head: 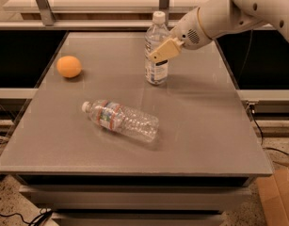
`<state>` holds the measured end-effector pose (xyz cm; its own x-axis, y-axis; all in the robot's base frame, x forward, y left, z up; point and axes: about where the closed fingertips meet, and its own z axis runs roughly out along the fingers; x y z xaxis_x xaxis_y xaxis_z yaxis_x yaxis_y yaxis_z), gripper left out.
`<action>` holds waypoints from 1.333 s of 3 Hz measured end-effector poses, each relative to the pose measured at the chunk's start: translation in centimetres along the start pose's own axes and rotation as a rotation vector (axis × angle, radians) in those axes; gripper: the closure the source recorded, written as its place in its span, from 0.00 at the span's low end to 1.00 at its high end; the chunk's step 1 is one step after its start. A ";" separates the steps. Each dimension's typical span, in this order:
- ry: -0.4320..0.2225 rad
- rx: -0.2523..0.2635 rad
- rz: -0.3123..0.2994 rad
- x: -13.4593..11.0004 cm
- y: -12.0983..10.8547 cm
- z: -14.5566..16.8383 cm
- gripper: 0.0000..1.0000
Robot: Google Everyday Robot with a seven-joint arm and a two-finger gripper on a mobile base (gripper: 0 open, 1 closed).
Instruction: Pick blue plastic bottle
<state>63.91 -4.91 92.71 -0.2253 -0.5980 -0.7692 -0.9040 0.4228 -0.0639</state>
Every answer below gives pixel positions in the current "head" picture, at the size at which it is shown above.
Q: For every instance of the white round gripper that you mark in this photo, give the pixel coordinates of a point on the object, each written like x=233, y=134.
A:
x=190, y=32

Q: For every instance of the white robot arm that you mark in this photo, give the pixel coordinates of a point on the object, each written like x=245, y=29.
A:
x=216, y=18

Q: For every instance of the cardboard box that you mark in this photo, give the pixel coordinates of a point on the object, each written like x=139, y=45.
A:
x=274, y=196

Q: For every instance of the metal frame railing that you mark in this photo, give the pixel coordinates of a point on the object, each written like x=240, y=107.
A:
x=88, y=14

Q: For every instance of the grey table cabinet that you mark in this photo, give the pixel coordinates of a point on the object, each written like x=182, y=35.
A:
x=201, y=163

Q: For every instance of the orange fruit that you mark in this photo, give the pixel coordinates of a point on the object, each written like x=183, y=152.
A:
x=69, y=66

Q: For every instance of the lying clear plastic water bottle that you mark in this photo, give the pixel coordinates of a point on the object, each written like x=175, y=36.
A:
x=121, y=119

